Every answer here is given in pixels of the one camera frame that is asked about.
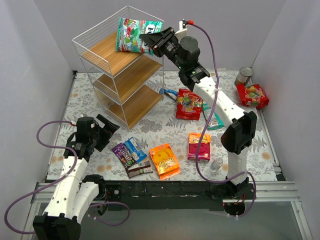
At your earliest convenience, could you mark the green Fox's mint candy bag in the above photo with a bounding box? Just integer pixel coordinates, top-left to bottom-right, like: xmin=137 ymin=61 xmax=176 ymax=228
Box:
xmin=115 ymin=17 xmax=163 ymax=56

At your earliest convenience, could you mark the red fruit candy bag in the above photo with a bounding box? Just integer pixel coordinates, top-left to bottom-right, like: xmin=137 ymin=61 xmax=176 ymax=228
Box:
xmin=175 ymin=88 xmax=203 ymax=121

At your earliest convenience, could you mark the teal mint candy bag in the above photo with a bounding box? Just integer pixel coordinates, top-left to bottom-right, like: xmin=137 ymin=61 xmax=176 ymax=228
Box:
xmin=202 ymin=103 xmax=224 ymax=130

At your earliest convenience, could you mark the red fruit candy bag corner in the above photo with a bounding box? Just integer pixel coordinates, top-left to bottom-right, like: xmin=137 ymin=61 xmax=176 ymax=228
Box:
xmin=236 ymin=84 xmax=270 ymax=109

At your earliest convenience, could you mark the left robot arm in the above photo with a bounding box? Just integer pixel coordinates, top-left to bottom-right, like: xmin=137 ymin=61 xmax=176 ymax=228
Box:
xmin=32 ymin=29 xmax=163 ymax=240

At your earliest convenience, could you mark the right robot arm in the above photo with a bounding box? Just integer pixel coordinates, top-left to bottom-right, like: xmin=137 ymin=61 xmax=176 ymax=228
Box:
xmin=140 ymin=27 xmax=257 ymax=197

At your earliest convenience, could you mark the purple M&M's candy bag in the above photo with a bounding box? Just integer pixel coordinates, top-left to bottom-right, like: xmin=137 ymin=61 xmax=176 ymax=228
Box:
xmin=112 ymin=143 xmax=137 ymax=169

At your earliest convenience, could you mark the blue candy bar wrapper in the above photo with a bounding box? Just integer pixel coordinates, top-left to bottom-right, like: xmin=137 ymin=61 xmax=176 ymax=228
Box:
xmin=124 ymin=137 xmax=147 ymax=163

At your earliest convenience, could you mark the blue candy wrapper near shelf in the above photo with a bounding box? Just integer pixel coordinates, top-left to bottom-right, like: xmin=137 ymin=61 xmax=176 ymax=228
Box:
xmin=159 ymin=88 xmax=178 ymax=101

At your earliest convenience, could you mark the brown chocolate bar wrapper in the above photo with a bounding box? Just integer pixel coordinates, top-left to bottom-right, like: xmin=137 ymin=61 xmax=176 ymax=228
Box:
xmin=126 ymin=160 xmax=153 ymax=179

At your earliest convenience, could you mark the orange Scrub Daddy box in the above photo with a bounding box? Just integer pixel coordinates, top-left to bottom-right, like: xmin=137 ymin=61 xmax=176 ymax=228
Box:
xmin=149 ymin=143 xmax=181 ymax=181

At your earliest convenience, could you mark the metal tin can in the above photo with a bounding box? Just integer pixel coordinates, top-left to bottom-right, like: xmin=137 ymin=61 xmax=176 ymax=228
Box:
xmin=234 ymin=66 xmax=253 ymax=86

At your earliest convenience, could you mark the pink Scrub Daddy box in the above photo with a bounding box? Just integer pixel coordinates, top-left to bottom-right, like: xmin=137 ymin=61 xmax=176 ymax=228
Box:
xmin=187 ymin=132 xmax=212 ymax=162

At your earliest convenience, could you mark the clear plastic bottle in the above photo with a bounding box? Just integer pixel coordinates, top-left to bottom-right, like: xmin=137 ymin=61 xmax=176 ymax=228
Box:
xmin=210 ymin=157 xmax=224 ymax=172

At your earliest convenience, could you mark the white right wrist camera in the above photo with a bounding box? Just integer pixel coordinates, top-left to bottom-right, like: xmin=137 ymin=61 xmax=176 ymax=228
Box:
xmin=175 ymin=19 xmax=189 ymax=36

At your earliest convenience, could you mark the white wire wooden shelf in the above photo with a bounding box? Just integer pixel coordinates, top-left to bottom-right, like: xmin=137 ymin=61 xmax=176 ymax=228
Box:
xmin=72 ymin=5 xmax=164 ymax=131

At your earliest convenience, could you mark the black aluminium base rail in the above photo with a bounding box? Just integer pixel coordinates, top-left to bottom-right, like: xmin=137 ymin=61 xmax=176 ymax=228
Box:
xmin=32 ymin=178 xmax=301 ymax=213

